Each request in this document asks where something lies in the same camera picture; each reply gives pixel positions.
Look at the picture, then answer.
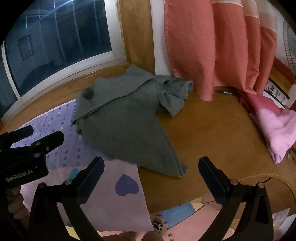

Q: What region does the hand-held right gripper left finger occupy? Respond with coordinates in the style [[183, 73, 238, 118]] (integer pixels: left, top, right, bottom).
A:
[[29, 156, 105, 241]]

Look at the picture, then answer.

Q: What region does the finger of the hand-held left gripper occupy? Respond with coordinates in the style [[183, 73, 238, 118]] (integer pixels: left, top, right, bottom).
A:
[[10, 131, 65, 160], [0, 125, 35, 149]]

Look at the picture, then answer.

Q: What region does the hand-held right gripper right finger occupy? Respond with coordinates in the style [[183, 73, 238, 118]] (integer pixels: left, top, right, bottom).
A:
[[198, 156, 274, 241]]

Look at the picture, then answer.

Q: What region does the person's left hand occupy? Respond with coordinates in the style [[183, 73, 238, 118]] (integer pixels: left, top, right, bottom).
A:
[[7, 185, 31, 216]]

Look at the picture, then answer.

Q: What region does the purple dotted bed sheet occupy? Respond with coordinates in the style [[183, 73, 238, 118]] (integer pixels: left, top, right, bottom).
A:
[[10, 100, 154, 232]]

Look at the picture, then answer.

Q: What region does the wooden window bench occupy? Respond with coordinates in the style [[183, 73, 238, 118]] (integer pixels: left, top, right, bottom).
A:
[[0, 62, 296, 214]]

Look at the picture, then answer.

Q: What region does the black white patterned slipper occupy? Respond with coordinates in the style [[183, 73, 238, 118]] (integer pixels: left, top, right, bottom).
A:
[[151, 219, 164, 232]]

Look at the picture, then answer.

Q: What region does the pink cloth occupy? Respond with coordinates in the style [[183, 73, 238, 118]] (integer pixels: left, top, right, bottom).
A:
[[239, 93, 296, 164]]

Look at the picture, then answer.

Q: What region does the white framed window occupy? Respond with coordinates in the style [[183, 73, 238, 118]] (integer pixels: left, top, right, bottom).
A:
[[0, 0, 127, 105]]

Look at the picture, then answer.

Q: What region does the white printed board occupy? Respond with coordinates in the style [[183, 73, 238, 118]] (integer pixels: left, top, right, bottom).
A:
[[264, 77, 289, 108]]

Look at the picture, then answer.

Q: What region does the salmon curtain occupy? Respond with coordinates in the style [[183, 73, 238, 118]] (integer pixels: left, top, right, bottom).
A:
[[164, 0, 278, 102]]

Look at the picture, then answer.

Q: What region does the electric fan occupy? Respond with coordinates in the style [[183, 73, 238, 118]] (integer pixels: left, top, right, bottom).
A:
[[282, 19, 296, 75]]

